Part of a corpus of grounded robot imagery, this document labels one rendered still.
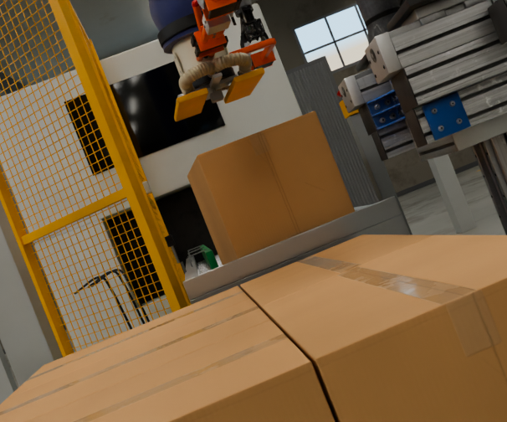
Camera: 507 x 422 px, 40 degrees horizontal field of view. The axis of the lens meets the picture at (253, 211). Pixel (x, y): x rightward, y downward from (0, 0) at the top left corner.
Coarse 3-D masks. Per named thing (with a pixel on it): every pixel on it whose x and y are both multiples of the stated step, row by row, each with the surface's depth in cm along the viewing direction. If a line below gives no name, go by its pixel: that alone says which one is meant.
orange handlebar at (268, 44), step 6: (216, 0) 166; (204, 30) 190; (204, 36) 192; (210, 36) 194; (216, 36) 197; (204, 42) 200; (264, 42) 237; (270, 42) 237; (246, 48) 236; (252, 48) 236; (258, 48) 236; (264, 48) 248; (270, 48) 243; (210, 54) 219; (264, 54) 252; (198, 60) 221
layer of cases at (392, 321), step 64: (320, 256) 189; (384, 256) 142; (448, 256) 113; (192, 320) 162; (256, 320) 126; (320, 320) 103; (384, 320) 87; (448, 320) 83; (64, 384) 141; (128, 384) 113; (192, 384) 94; (256, 384) 81; (320, 384) 86; (384, 384) 82; (448, 384) 83
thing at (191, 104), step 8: (184, 96) 212; (192, 96) 212; (200, 96) 214; (176, 104) 219; (184, 104) 216; (192, 104) 222; (200, 104) 227; (176, 112) 229; (184, 112) 232; (192, 112) 238; (200, 112) 245; (176, 120) 242
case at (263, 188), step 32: (288, 128) 215; (320, 128) 216; (224, 160) 211; (256, 160) 213; (288, 160) 214; (320, 160) 216; (224, 192) 211; (256, 192) 212; (288, 192) 214; (320, 192) 215; (224, 224) 210; (256, 224) 212; (288, 224) 213; (320, 224) 215; (224, 256) 248
